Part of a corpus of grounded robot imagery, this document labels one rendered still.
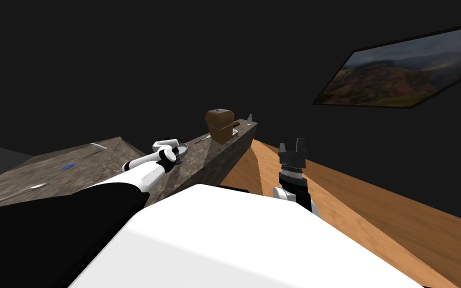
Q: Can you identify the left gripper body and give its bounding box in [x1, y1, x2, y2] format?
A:
[173, 143, 189, 166]

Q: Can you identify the brown bread loaf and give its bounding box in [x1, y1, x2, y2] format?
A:
[204, 107, 235, 145]

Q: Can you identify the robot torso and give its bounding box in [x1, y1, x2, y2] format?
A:
[67, 183, 428, 288]

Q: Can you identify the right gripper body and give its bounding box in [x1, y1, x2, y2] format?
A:
[278, 150, 307, 170]

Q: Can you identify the framed landscape picture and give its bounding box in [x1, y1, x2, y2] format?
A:
[311, 21, 461, 110]

